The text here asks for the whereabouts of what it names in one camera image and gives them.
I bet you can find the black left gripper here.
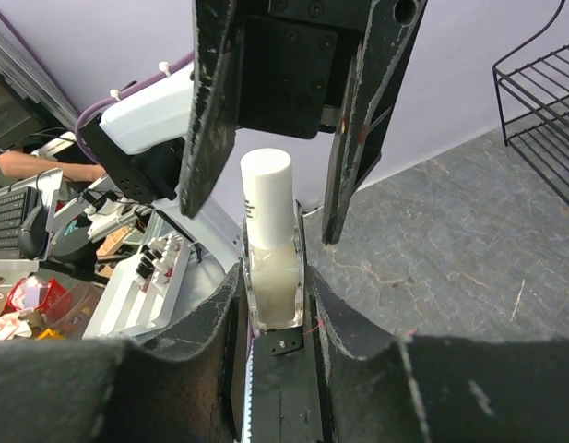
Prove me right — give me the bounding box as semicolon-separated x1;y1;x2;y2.
180;0;427;245

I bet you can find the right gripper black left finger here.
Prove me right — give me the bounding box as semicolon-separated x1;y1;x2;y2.
0;265;243;442

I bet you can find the white tray with bottles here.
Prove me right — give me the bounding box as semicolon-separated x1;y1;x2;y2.
83;233;196;339

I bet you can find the black keyboard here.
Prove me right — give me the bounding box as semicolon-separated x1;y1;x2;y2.
0;186;40;250

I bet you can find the clear nail polish bottle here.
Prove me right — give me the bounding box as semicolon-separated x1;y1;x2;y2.
243;202;306;336

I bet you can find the white nail polish cap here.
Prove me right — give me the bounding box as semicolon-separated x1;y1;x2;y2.
240;148;293;250

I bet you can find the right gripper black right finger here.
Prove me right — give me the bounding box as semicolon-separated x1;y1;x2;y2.
306;268;569;442

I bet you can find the red plastic basket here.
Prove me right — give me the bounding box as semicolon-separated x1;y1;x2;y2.
6;276;72;319

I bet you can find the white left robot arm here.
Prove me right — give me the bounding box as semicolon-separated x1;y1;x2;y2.
77;1;426;245

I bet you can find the black wire rack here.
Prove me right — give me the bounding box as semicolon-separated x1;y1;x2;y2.
492;1;569;207

